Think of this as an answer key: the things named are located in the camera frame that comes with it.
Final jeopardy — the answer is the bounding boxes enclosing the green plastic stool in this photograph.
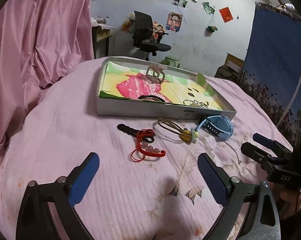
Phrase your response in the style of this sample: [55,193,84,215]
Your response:
[163,56,180,68]

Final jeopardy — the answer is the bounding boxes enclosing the green hanging basket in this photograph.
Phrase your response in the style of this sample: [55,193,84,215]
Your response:
[206,14,218,33]

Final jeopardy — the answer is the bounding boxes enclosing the white cardboard tray box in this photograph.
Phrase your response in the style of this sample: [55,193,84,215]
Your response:
[96,56,237,120]

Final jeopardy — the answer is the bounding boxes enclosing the colourful bear drawing paper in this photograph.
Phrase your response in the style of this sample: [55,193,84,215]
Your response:
[99,61,227,111]

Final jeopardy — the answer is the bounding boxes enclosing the brown hair tie flower bead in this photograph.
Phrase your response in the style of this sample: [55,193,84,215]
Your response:
[156,118,199,144]

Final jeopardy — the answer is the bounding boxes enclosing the blue starry wall hanging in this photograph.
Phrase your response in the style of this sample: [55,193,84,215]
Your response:
[238,2,301,145]

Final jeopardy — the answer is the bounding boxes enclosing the silver chain link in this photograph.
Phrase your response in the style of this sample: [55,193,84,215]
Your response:
[193,100,209,108]

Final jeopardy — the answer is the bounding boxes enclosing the light blue wrist watch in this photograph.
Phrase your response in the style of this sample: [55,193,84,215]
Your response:
[195,115,234,140]

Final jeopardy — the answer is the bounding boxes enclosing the black braided hair tie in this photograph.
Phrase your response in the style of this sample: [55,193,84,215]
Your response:
[137,94,168,103]

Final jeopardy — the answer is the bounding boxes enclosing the black office chair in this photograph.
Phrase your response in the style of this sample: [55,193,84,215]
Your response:
[133,11,171,61]

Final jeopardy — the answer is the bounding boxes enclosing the right hand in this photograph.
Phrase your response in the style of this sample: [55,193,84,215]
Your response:
[269,183,301,219]

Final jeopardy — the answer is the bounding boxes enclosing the black hair clip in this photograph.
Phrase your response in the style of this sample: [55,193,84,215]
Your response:
[117,124,154,143]

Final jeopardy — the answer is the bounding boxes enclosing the pink bed sheet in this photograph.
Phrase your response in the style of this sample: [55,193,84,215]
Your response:
[0,59,288,239]

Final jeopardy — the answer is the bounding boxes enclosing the red beaded string bracelet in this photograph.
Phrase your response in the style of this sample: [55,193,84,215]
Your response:
[129,128,167,163]

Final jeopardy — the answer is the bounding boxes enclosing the red paper on wall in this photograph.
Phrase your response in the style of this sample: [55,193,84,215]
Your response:
[219,7,234,23]

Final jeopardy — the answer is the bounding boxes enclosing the wooden desk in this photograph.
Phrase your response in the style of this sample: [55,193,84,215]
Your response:
[91,23,114,59]

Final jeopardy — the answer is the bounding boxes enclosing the anime character poster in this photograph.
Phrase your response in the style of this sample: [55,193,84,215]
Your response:
[166,12,183,32]

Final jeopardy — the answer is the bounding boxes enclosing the beige hair claw clip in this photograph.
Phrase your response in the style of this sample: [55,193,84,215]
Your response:
[146,63,167,84]

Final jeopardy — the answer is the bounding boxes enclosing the pink curtain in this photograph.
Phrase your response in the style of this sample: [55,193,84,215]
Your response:
[0,0,93,165]

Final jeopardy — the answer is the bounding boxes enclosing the cardboard box by wall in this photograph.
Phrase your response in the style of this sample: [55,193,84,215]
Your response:
[215,53,244,82]

